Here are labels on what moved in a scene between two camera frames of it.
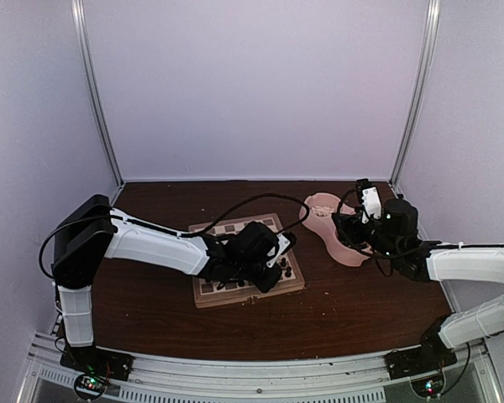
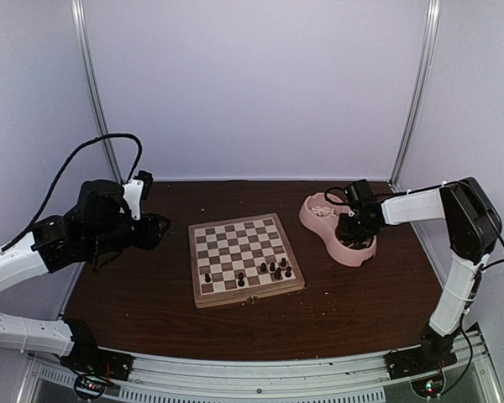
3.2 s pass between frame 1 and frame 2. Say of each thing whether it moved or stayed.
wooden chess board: stayed
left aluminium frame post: stayed
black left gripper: moved
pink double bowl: stayed
